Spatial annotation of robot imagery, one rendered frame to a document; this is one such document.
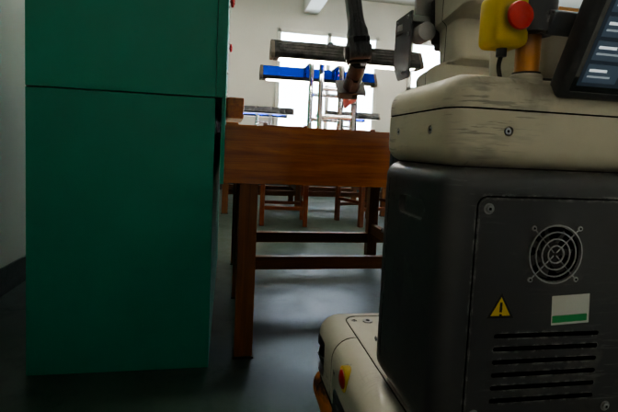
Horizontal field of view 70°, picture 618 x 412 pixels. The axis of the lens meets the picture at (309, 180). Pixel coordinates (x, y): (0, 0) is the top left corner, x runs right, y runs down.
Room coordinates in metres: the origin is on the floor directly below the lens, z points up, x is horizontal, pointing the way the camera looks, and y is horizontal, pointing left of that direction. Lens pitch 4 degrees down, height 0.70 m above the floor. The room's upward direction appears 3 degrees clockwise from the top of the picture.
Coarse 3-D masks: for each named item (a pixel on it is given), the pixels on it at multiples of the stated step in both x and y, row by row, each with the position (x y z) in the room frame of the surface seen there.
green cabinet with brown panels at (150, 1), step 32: (32, 0) 1.23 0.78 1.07; (64, 0) 1.25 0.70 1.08; (96, 0) 1.26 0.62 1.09; (128, 0) 1.28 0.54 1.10; (160, 0) 1.30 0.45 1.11; (192, 0) 1.31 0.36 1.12; (224, 0) 1.33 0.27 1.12; (32, 32) 1.23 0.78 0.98; (64, 32) 1.25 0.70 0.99; (96, 32) 1.26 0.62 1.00; (128, 32) 1.28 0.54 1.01; (160, 32) 1.30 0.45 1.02; (192, 32) 1.31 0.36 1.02; (224, 32) 1.33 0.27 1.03; (32, 64) 1.23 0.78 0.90; (64, 64) 1.25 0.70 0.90; (96, 64) 1.27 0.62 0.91; (128, 64) 1.28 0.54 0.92; (160, 64) 1.30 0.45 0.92; (192, 64) 1.31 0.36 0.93; (224, 64) 1.33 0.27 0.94; (192, 96) 1.32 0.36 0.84; (224, 96) 1.33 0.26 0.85
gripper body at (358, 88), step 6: (348, 78) 1.49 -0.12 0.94; (336, 84) 1.54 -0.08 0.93; (342, 84) 1.54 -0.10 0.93; (348, 84) 1.50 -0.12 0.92; (354, 84) 1.49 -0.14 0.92; (360, 84) 1.55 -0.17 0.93; (342, 90) 1.52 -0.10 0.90; (348, 90) 1.51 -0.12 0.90; (354, 90) 1.51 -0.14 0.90; (360, 90) 1.53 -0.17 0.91
